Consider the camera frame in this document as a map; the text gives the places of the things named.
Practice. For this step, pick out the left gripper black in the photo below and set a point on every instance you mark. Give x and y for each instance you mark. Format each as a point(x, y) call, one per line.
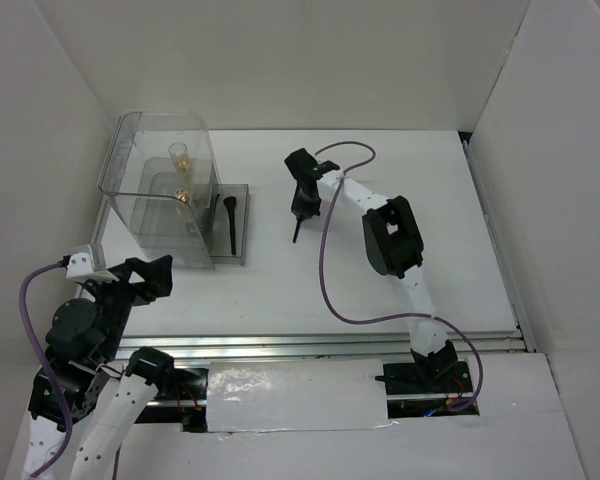
point(157, 272)

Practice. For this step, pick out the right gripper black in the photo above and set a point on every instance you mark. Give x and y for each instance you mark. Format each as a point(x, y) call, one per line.
point(303, 211)

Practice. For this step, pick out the black makeup brush orange tip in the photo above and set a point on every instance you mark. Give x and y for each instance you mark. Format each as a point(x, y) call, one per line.
point(296, 231)

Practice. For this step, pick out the black makeup brush angled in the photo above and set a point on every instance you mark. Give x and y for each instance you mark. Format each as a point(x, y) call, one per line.
point(230, 203)

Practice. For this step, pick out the small beige bottle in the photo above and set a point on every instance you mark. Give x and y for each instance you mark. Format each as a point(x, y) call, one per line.
point(184, 195)

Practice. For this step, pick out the clear acrylic organizer box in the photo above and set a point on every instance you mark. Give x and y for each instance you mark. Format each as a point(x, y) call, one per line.
point(161, 179)

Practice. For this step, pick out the thin black eyeliner pencil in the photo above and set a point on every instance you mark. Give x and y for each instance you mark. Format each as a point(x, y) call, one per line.
point(214, 206)

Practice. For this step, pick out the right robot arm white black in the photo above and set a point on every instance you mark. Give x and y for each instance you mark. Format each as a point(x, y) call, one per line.
point(393, 245)

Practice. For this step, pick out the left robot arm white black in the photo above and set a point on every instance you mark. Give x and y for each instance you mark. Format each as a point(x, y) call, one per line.
point(65, 441)

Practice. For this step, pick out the white foil cover plate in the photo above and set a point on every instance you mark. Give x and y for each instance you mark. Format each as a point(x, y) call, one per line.
point(311, 395)

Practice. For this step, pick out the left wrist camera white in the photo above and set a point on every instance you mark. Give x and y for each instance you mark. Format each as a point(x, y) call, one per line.
point(87, 263)

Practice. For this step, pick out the aluminium front rail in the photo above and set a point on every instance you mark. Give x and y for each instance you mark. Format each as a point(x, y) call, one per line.
point(193, 350)

